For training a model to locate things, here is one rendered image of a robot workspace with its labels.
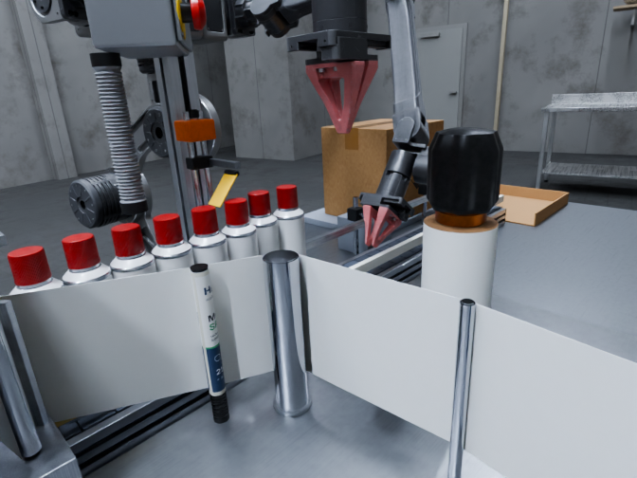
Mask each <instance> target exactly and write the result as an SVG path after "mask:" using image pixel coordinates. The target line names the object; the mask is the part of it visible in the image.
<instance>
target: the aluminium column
mask: <svg viewBox="0 0 637 478"><path fill-rule="evenodd" d="M154 64H155V75H156V81H157V87H158V93H159V98H160V104H161V111H162V117H163V122H164V128H165V134H166V140H167V146H168V152H169V158H170V164H171V170H172V176H173V186H174V193H175V199H176V205H177V210H178V215H179V216H180V221H181V228H182V233H183V237H184V241H185V242H187V243H189V240H190V239H191V238H192V237H193V236H194V234H195V233H193V224H192V218H191V209H192V208H195V207H196V204H195V197H194V190H193V185H192V178H191V170H189V169H187V164H186V157H189V152H188V145H187V142H185V141H177V139H176V134H175V129H174V122H175V121H176V120H182V119H183V113H182V112H187V111H188V110H189V109H197V110H198V111H201V108H200V100H199V94H198V86H197V80H196V72H195V64H194V58H193V52H190V53H189V56H186V57H177V56H166V57H161V58H154ZM194 150H195V155H196V156H201V155H202V153H201V146H200V141H196V142H194ZM197 171H198V177H199V184H200V191H201V197H202V204H203V206H206V205H208V204H209V202H208V195H207V188H206V181H205V174H204V169H200V170H197Z"/></svg>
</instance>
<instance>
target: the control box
mask: <svg viewBox="0 0 637 478"><path fill-rule="evenodd" d="M180 3H184V2H183V0H84V4H85V9H86V14H87V19H88V24H89V28H90V33H91V38H92V43H93V46H94V47H95V48H97V49H100V50H103V51H106V52H116V53H120V56H121V57H124V58H127V59H145V58H161V57H166V56H177V57H186V56H189V53H190V52H193V50H192V49H193V44H192V42H191V29H190V23H183V22H182V17H181V11H180Z"/></svg>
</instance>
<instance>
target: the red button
mask: <svg viewBox="0 0 637 478"><path fill-rule="evenodd" d="M180 11H181V17H182V22H183V23H193V26H194V29H196V30H202V29H203V28H204V26H205V25H206V22H207V15H206V8H205V5H204V2H203V0H191V2H190V3H180Z"/></svg>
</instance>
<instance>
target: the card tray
mask: <svg viewBox="0 0 637 478"><path fill-rule="evenodd" d="M500 194H502V195H504V198H503V202H501V203H500V204H498V205H496V206H499V207H503V208H505V209H506V215H505V222H510V223H516V224H521V225H526V226H532V227H535V226H536V225H538V224H539V223H541V222H542V221H543V220H545V219H546V218H548V217H549V216H551V215H552V214H554V213H555V212H557V211H558V210H560V209H561V208H563V207H564V206H566V205H567V204H568V199H569V193H567V192H560V191H551V190H542V189H535V188H526V187H518V186H510V185H501V184H500Z"/></svg>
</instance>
